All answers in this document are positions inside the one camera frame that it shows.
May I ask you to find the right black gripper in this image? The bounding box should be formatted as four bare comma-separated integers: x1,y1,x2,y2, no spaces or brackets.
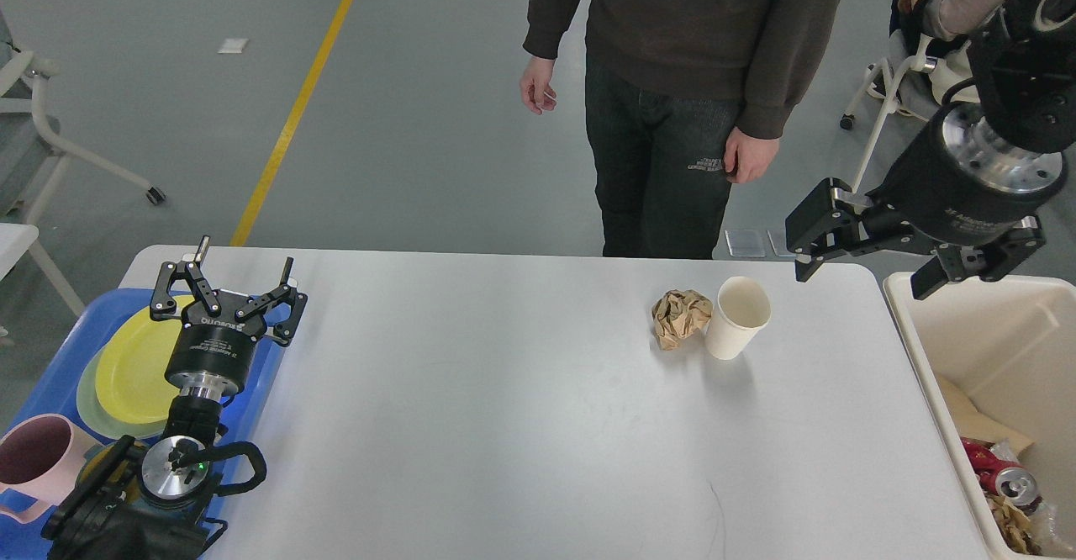
785,103,1068,300

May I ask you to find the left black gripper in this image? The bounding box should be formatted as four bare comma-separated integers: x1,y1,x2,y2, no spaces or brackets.
150,236,309,398

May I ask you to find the yellow plate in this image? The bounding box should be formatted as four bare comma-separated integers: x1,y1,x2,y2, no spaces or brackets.
95,308,182,425

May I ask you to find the brown paper bag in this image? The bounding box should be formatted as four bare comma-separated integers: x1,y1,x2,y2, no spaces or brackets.
934,373,1035,457

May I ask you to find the pink mug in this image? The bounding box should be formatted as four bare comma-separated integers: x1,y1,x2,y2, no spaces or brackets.
1,412,103,524

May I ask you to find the crushed red can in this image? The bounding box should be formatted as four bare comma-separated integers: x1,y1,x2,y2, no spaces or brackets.
960,437,1042,514

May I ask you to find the large brown paper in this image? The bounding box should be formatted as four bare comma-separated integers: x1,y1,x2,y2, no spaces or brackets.
983,492,1042,556

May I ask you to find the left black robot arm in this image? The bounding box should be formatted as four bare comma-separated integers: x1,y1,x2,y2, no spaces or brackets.
41,235,308,559

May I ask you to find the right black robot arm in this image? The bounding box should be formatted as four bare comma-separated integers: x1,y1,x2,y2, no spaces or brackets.
785,0,1073,299

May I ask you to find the right clear floor plate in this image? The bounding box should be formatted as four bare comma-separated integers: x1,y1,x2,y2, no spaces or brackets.
767,230,796,258

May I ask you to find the clear floor plate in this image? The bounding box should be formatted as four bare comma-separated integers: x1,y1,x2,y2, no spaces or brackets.
767,230,796,258
724,230,767,260

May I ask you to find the beige plastic bin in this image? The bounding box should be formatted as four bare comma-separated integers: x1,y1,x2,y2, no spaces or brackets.
883,272,1075,559

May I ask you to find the light green plate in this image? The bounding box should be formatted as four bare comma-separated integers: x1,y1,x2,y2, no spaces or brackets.
76,349,166,440

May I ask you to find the left clear floor plate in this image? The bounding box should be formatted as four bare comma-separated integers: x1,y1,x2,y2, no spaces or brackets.
724,230,767,260

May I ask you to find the white paper cup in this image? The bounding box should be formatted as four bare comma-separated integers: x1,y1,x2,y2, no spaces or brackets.
704,276,771,361

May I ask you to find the blue plastic tray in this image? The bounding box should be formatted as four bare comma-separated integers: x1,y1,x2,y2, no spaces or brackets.
1,288,285,559

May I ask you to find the white side table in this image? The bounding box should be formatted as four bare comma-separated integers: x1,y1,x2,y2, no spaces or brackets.
1,222,86,316

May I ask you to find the seated person in pink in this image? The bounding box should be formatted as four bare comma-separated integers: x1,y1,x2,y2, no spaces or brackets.
889,0,1005,103

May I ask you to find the small crumpled brown paper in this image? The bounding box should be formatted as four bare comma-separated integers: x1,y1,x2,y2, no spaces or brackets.
651,289,714,351

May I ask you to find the white office chair left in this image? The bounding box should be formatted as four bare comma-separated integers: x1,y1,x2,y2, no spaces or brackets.
1,18,166,225

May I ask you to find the person in dark clothes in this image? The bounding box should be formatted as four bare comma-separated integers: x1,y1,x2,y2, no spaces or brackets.
519,0,841,260

